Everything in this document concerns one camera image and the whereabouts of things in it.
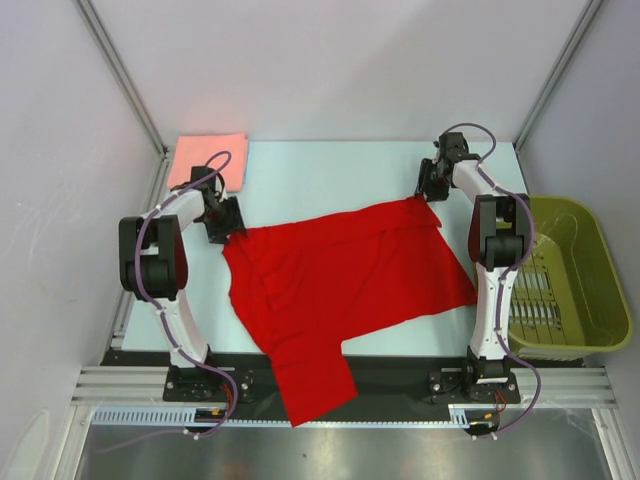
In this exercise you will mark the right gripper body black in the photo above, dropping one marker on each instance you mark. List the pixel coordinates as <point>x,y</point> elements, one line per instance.
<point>432,182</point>

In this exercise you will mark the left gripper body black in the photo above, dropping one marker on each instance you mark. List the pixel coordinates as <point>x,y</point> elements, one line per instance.
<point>224,218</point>

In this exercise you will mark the red t shirt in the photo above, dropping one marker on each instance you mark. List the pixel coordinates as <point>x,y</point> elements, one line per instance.
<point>302,289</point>

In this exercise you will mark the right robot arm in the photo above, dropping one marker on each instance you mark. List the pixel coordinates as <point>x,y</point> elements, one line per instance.
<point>500,241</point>

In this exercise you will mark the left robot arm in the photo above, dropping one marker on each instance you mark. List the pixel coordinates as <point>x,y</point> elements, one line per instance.
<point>153,267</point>

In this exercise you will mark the folded pink t shirt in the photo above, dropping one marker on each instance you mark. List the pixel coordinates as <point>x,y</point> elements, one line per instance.
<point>195,150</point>

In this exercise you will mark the olive green plastic basket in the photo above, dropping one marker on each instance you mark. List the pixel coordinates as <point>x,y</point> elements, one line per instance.
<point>567,301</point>

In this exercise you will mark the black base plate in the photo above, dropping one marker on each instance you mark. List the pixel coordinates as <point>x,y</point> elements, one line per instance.
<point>353,389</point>

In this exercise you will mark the aluminium front rail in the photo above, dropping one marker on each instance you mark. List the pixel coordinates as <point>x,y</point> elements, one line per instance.
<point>143,386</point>

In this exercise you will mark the right aluminium frame post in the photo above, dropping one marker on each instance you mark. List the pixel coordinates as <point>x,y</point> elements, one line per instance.
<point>560,67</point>

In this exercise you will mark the aluminium frame post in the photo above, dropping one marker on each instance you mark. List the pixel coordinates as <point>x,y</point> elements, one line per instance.
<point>116,65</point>
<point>560,67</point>

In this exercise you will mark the white slotted cable duct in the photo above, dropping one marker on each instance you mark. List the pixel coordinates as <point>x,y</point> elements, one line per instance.
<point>320,423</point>

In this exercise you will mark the left aluminium frame post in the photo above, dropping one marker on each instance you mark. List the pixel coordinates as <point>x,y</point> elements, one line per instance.
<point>116,65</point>

